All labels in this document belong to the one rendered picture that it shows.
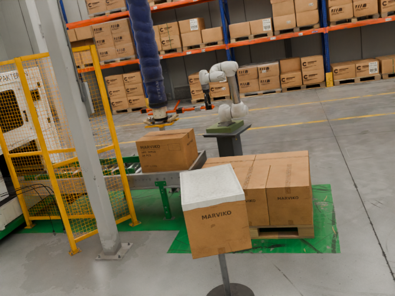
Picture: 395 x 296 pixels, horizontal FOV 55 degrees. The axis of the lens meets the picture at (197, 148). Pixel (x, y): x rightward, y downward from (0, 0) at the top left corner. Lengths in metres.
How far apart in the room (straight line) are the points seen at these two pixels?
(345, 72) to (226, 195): 9.34
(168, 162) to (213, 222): 2.06
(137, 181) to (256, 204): 1.50
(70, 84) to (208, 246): 1.96
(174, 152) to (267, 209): 1.29
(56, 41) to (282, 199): 2.48
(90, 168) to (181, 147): 1.09
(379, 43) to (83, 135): 10.51
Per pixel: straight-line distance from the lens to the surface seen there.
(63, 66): 3.65
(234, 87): 4.84
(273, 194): 3.68
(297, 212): 3.75
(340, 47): 12.72
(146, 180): 4.48
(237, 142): 5.14
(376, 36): 12.87
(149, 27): 4.37
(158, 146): 4.44
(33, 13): 7.11
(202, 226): 2.51
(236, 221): 2.52
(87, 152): 3.75
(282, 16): 11.29
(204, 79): 4.26
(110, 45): 12.39
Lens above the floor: 2.02
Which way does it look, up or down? 16 degrees down
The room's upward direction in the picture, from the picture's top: 10 degrees counter-clockwise
